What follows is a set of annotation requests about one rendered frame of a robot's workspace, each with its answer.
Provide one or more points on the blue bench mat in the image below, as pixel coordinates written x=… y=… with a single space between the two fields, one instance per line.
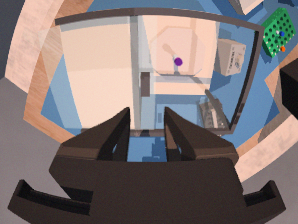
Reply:
x=260 y=107

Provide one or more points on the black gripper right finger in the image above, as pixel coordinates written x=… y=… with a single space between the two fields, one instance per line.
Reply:
x=195 y=142

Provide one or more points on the green tube rack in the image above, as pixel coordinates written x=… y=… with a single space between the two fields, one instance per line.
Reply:
x=279 y=19

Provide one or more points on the cream block with round holes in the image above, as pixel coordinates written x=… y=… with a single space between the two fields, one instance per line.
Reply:
x=243 y=7

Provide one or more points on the white tube with violet cap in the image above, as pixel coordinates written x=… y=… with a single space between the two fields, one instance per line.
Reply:
x=178 y=61

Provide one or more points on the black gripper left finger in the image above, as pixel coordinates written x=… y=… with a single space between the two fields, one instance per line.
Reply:
x=99 y=141

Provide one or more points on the blue-capped white tube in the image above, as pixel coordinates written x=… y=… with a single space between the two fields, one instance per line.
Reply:
x=280 y=33

